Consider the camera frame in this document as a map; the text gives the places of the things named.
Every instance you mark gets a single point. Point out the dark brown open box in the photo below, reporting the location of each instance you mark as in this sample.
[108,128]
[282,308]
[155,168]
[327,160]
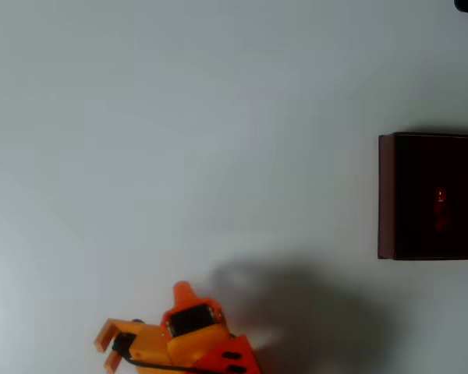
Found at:
[413,163]

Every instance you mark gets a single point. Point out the light orange gripper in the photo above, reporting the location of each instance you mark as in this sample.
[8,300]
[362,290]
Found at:
[190,320]

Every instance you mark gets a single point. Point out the light orange two-prong camera bracket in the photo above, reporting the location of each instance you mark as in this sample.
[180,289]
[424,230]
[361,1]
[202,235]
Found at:
[106,330]

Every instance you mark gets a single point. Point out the small black camera module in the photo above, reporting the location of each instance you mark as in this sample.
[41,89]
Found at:
[123,343]

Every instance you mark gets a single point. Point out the red toy minifigure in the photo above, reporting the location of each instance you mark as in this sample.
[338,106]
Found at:
[440,195]

